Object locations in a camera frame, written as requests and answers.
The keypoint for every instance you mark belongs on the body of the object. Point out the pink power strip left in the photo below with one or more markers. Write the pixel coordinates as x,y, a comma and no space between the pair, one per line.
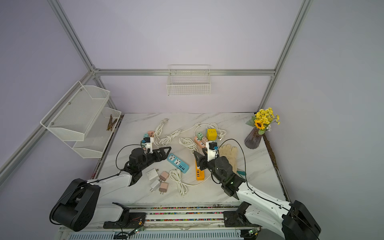
149,134

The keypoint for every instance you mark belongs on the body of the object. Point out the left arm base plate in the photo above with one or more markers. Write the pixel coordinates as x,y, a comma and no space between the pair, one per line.
127,221

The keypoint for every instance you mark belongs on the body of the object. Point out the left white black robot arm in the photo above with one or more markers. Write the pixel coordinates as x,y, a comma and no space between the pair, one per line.
77,206

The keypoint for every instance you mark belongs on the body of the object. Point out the pink charger plug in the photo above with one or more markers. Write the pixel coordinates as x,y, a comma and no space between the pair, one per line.
164,176
163,187

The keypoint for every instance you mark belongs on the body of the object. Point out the yellow artificial flower bouquet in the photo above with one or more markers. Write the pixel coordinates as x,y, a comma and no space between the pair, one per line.
262,120

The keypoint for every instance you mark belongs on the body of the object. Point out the white charger plug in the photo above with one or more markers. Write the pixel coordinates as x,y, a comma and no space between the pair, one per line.
153,175
155,185

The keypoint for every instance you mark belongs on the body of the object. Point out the blue power strip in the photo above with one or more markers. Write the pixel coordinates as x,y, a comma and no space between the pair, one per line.
178,163

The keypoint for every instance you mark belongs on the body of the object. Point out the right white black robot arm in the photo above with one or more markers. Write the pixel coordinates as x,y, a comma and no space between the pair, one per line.
291,221

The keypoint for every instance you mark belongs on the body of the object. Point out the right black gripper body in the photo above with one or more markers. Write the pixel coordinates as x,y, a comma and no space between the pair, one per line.
212,166

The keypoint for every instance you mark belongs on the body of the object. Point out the brown twigs on shelf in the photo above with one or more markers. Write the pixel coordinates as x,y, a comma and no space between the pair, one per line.
111,123

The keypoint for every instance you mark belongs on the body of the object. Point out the dark purple glass vase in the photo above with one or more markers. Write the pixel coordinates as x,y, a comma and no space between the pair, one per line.
252,141

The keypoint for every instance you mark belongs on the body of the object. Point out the pink power strip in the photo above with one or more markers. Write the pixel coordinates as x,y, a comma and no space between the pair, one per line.
200,140
149,134

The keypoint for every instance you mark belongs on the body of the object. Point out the yellow cube socket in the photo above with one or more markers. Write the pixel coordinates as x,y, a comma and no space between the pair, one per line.
212,134

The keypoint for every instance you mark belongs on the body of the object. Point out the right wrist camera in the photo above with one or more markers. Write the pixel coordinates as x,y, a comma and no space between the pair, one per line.
212,150

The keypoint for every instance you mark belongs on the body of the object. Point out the orange power strip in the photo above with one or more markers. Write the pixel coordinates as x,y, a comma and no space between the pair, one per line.
200,175

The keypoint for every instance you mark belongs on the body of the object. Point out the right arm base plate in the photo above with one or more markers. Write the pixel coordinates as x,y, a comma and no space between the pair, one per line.
236,220

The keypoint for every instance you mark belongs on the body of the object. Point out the white wire wall basket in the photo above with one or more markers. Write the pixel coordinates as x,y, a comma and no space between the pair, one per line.
187,80

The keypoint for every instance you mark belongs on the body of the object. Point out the beige work glove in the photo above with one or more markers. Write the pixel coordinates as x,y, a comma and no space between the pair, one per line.
231,153

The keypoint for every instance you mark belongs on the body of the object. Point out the pink power strip right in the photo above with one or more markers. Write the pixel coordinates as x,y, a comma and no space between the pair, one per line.
200,140

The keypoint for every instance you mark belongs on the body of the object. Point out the white two-tier mesh shelf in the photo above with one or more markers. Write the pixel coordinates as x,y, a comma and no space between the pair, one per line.
80,120

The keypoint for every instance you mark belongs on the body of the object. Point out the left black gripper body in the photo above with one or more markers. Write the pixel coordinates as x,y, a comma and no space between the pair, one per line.
151,158

